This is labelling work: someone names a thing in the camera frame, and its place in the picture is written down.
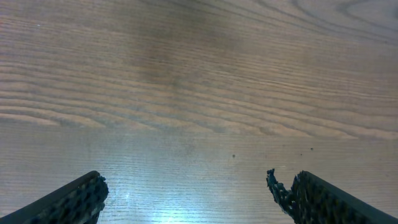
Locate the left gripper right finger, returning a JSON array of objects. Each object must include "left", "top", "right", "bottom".
[{"left": 266, "top": 169, "right": 397, "bottom": 224}]

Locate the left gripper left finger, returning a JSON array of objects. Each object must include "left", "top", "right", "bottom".
[{"left": 1, "top": 170, "right": 109, "bottom": 224}]

